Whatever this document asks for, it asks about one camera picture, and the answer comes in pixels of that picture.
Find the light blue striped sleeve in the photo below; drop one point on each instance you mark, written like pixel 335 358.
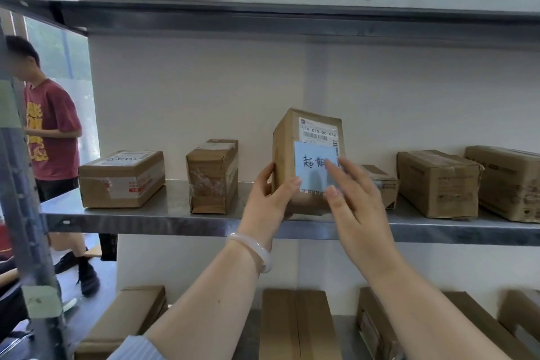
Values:
pixel 135 351

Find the row of brown cardboard boxes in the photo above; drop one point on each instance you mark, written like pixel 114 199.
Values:
pixel 122 182

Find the box with blue note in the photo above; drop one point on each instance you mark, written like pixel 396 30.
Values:
pixel 291 144

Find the person's right hand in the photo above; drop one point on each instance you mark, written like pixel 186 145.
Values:
pixel 367 229

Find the person's left forearm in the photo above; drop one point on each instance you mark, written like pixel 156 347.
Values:
pixel 202 313

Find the pile of brown cardboard boxes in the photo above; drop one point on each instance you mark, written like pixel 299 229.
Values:
pixel 295 326

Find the person's right forearm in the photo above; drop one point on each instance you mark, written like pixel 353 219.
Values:
pixel 430 321

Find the person's left hand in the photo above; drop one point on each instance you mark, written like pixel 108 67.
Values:
pixel 266 212

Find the metal shelving rack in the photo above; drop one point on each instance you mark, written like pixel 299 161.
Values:
pixel 168 224

